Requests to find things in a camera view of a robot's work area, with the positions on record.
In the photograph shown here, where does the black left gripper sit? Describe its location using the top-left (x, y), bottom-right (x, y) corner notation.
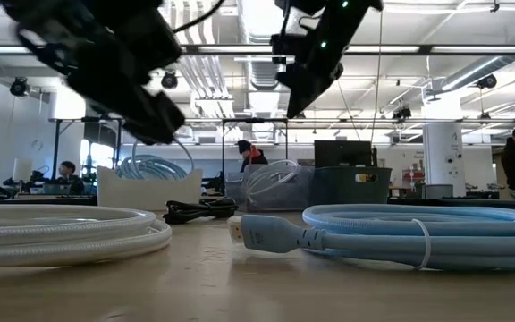
top-left (2, 0), bottom-right (186, 146)

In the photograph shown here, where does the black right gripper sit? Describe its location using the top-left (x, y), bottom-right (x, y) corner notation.
top-left (277, 0), bottom-right (384, 120)

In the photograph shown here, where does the light blue cable coil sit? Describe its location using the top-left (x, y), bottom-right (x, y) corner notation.
top-left (114, 138), bottom-right (195, 181)

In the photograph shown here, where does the thin white cable coil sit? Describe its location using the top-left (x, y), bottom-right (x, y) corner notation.
top-left (243, 159), bottom-right (303, 207)

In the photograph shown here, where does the black braided cable bundle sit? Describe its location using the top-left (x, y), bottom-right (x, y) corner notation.
top-left (162, 196), bottom-right (240, 225)

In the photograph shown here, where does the black ceiling spot lamp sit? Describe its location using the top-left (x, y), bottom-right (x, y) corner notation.
top-left (476, 73), bottom-right (499, 90)
top-left (160, 69), bottom-right (180, 90)
top-left (391, 105), bottom-right (413, 123)
top-left (9, 76), bottom-right (30, 97)

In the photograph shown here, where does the black monitor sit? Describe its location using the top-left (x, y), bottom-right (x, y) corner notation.
top-left (314, 140), bottom-right (378, 169)

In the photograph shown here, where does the white plastic bin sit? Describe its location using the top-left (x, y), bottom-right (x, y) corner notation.
top-left (96, 165), bottom-right (204, 212)

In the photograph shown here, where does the clear plastic bin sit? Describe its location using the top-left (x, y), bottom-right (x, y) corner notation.
top-left (224, 163), bottom-right (315, 213)

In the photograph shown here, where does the dark green plastic bin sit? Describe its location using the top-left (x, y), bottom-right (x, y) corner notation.
top-left (308, 166), bottom-right (393, 207)

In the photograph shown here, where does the black rig beam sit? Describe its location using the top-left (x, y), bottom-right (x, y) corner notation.
top-left (0, 43), bottom-right (515, 57)

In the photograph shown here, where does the white column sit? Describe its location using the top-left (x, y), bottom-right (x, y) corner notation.
top-left (422, 96), bottom-right (467, 198)

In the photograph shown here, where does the small grey container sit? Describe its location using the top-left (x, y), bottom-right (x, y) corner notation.
top-left (425, 183), bottom-right (454, 200)

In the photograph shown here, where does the thin hanging cable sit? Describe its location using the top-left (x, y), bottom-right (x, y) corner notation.
top-left (368, 8), bottom-right (384, 144)

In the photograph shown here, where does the black background frame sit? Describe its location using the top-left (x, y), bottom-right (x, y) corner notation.
top-left (49, 116), bottom-right (291, 193)

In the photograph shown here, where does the white braided cable coil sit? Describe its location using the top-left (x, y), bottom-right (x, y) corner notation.
top-left (0, 204), bottom-right (173, 269)

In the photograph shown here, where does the light blue cable with tie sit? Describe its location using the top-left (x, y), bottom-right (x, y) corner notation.
top-left (228, 203), bottom-right (515, 272)

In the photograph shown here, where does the white cable tie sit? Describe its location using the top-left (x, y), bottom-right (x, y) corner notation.
top-left (411, 218), bottom-right (433, 271)

